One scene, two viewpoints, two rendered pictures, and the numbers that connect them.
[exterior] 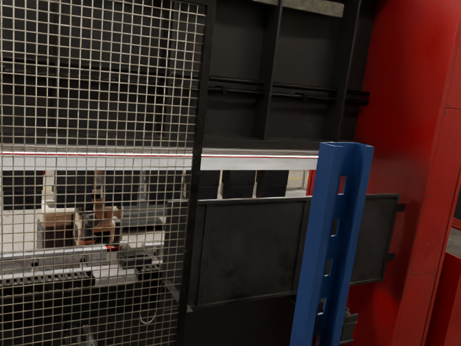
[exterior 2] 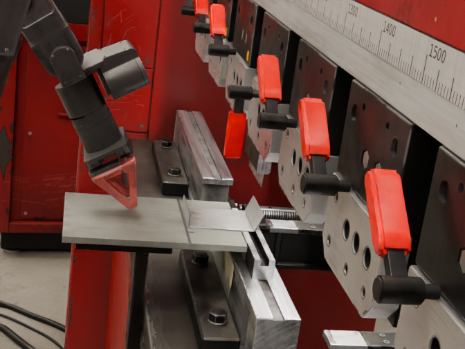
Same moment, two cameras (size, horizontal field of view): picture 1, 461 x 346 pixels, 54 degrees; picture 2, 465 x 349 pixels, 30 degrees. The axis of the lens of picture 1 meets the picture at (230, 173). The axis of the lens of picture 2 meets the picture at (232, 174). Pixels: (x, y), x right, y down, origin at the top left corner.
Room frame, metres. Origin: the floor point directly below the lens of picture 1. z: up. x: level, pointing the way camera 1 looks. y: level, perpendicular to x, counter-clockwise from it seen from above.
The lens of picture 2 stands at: (1.83, 1.37, 1.48)
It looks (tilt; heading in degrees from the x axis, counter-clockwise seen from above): 18 degrees down; 286
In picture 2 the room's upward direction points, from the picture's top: 8 degrees clockwise
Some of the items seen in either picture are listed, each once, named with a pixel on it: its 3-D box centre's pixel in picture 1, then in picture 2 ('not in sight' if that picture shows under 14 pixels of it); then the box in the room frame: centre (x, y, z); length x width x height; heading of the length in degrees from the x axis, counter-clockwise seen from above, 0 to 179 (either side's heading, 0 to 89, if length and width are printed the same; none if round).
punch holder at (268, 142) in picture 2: (162, 185); (297, 88); (2.07, 0.31, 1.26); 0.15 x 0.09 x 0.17; 118
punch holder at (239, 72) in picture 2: (202, 184); (266, 57); (2.16, 0.13, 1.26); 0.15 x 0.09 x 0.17; 118
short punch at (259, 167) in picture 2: not in sight; (259, 145); (2.15, 0.15, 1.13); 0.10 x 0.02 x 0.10; 118
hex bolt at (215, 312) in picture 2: not in sight; (217, 316); (2.14, 0.31, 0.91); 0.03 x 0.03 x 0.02
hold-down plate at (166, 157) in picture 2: not in sight; (169, 166); (2.48, -0.35, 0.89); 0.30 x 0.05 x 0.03; 118
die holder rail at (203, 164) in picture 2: not in sight; (198, 160); (2.41, -0.33, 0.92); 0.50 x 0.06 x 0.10; 118
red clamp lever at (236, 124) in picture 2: not in sight; (240, 122); (2.13, 0.32, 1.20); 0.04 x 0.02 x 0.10; 28
